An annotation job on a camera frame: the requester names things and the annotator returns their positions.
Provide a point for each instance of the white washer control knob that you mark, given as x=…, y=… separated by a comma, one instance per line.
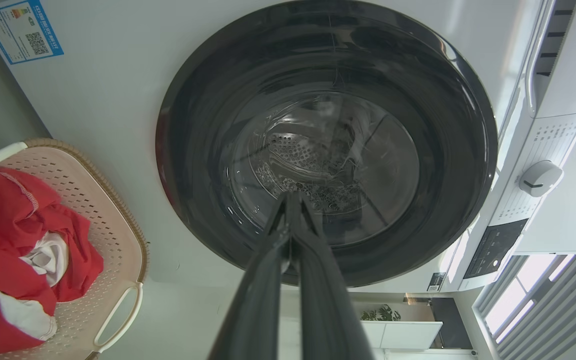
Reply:
x=540, y=177

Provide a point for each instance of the blue energy label sticker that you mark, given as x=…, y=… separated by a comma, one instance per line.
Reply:
x=20, y=31

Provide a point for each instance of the small black QR sticker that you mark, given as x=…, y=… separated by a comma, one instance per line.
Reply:
x=436, y=281

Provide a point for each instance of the black washer display panel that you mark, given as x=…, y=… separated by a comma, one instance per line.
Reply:
x=495, y=247

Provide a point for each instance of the window with grey frame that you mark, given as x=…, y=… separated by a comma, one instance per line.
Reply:
x=523, y=295

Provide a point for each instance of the white front-load washing machine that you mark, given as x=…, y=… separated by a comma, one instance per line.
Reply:
x=108, y=100

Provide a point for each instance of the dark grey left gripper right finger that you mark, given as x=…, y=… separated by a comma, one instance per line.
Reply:
x=328, y=300

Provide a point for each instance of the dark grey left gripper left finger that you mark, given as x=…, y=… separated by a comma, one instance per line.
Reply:
x=253, y=300

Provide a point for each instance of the beige perforated laundry basket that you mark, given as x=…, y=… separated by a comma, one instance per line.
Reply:
x=103, y=215

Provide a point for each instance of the round dark glass washer door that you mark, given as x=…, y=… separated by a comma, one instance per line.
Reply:
x=448, y=165

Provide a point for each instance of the red garment with white stripes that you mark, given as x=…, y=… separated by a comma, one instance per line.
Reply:
x=3, y=220

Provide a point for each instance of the green potted plant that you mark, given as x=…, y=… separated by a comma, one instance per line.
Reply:
x=380, y=314

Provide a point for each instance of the dark wall panel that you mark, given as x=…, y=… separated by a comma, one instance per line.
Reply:
x=450, y=322

